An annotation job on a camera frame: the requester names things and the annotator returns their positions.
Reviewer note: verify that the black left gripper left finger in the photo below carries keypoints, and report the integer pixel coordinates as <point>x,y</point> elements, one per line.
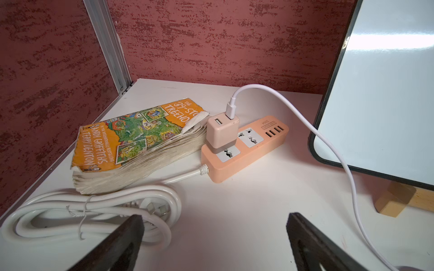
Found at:
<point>118,252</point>

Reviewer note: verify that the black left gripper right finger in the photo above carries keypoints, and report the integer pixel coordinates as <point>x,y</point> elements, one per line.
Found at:
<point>313,250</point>

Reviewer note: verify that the orange paperback book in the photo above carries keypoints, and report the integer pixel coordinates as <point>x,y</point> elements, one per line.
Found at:
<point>115,153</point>

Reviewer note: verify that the wooden board stand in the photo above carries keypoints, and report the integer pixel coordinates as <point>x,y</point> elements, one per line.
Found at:
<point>399,196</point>

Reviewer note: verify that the pink power strip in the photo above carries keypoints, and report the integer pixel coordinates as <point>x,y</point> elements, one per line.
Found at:
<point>254,141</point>

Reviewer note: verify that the pink USB charger adapter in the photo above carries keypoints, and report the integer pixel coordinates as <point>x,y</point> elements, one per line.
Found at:
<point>221,132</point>

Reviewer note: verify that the white board black frame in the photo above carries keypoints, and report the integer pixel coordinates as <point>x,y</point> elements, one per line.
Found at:
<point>378,110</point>

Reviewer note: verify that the aluminium left corner post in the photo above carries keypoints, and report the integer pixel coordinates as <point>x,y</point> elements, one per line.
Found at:
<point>109,41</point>

